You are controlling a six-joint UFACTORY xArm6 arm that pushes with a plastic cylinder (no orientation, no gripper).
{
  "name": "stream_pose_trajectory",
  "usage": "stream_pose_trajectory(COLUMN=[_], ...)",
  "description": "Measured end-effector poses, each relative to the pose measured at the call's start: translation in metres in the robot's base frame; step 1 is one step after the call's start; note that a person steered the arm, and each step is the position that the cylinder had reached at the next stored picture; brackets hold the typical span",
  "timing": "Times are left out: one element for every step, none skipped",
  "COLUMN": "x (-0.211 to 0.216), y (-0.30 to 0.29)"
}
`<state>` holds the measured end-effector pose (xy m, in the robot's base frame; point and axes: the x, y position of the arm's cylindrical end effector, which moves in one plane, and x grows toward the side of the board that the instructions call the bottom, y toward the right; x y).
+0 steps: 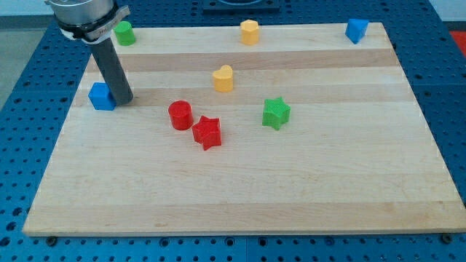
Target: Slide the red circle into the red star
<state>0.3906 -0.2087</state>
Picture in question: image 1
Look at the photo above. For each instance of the yellow hexagon block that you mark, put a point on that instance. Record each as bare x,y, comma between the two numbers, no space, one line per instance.
249,32

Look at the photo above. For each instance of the red cylinder block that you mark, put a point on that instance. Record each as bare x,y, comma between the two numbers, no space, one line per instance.
180,113

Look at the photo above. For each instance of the green cylinder block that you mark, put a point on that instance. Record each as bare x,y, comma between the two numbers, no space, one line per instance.
124,33

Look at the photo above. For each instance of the yellow heart block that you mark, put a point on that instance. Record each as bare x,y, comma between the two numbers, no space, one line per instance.
223,79

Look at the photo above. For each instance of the blue triangle block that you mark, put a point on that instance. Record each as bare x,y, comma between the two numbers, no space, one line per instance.
356,29

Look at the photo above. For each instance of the green star block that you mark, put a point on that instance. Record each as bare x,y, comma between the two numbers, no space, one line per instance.
276,112

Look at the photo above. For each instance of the red star block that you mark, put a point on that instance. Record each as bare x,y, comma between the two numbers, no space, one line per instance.
207,132

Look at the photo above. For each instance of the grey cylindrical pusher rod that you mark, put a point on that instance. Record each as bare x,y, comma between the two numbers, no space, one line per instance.
112,71

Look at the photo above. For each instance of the blue cube block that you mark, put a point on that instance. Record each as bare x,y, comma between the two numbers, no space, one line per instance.
101,98

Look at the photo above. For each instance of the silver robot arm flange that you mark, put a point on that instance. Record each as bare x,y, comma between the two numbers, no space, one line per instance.
90,21

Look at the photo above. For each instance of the light wooden board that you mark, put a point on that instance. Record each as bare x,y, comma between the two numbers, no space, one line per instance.
355,157

